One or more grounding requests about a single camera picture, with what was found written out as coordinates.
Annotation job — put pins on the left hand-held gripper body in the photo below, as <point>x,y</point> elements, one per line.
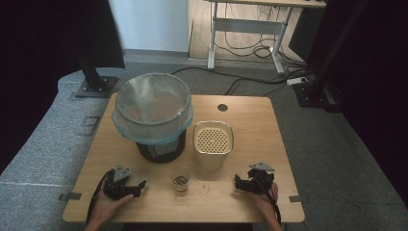
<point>116,185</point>

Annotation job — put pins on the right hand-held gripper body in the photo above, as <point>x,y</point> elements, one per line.
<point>260,180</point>

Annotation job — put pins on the person's right hand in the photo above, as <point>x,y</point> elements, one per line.
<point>265,202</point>

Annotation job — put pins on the person's left hand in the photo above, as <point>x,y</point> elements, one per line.
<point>107,207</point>

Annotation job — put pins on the scattered brown crumbs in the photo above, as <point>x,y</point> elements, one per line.
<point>202,186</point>

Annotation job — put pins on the small clear glass cup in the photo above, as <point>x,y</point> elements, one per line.
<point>180,181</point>

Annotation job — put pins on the grey tape strip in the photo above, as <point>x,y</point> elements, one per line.
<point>298,199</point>
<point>70,196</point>

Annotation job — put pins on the cream container with perforated strainer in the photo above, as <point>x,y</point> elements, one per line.
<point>212,145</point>

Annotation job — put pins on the dark round table grommet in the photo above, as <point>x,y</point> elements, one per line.
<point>222,107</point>

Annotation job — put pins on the trash bin with plastic bag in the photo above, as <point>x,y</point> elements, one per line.
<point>152,107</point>

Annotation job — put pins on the black metal stand with base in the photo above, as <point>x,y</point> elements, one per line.
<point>95,84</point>
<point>316,89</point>

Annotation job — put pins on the white power strip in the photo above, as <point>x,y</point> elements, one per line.
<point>297,81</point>

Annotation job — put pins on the black curtain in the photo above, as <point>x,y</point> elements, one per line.
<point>54,48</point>
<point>369,80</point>

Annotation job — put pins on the white frame desk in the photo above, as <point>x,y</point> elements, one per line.
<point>247,25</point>

